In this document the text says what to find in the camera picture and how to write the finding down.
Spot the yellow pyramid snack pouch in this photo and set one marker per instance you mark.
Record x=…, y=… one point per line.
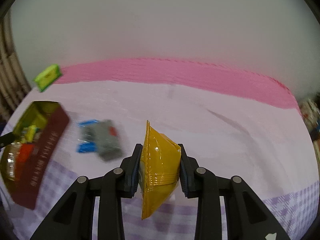
x=159, y=168

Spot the pink lilac checked tablecloth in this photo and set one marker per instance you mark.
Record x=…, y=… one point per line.
x=231, y=121

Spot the blue-ended clear candy pack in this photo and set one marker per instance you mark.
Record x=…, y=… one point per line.
x=87, y=142

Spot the grey sesame bar pack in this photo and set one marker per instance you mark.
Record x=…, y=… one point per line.
x=108, y=145

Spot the red cake snack pack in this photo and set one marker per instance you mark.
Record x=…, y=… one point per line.
x=25, y=152

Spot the green tissue pack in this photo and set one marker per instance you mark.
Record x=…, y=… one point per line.
x=48, y=76

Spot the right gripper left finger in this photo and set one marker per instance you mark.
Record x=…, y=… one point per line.
x=72, y=215

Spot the clear fried twist snack bag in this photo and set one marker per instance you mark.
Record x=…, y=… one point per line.
x=12, y=152

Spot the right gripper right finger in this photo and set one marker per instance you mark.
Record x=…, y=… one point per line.
x=247, y=217

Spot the maroon gold toffee tin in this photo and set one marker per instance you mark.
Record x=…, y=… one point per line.
x=51, y=121

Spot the yellow-ended small candy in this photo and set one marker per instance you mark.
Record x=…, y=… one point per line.
x=28, y=134

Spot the bamboo-pattern curtain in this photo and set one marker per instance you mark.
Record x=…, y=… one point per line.
x=14, y=85

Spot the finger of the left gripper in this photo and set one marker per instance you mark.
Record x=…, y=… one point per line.
x=6, y=139

